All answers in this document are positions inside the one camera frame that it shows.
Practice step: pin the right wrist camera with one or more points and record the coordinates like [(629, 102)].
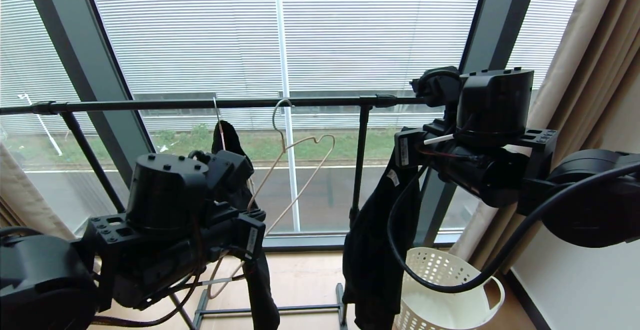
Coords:
[(440, 87)]

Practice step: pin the black clothes rack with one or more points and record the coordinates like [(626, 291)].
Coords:
[(150, 103)]

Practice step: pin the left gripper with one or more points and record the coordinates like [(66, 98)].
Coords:
[(240, 245)]

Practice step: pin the window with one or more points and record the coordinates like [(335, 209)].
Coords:
[(350, 34)]

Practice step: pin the white laundry basket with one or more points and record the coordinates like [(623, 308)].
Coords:
[(450, 310)]

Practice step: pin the beige curtain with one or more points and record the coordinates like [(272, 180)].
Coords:
[(580, 59), (25, 200)]

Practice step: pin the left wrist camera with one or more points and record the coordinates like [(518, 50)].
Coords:
[(230, 170)]

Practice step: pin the black shorts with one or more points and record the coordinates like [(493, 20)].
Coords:
[(262, 290)]

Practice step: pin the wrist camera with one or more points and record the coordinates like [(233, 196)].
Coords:
[(440, 87), (230, 170)]

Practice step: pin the black garment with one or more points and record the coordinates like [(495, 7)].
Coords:
[(375, 260)]

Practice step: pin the pink clothes hanger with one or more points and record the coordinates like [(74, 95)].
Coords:
[(300, 190), (220, 129)]

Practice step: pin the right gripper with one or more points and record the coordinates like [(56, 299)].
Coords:
[(460, 170)]

